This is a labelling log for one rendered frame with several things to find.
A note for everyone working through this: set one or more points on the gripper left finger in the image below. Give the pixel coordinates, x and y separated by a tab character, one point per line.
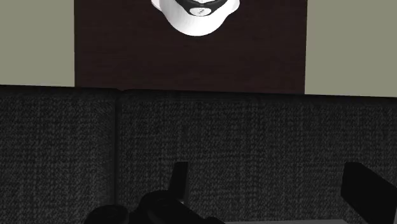
173	204

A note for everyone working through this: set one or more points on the dark brown robot stand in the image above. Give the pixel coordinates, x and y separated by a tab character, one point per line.
130	56

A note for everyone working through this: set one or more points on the dark grey fabric sofa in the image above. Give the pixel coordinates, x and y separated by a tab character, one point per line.
263	139

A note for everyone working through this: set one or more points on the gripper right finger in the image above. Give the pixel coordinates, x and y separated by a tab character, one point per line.
369	192

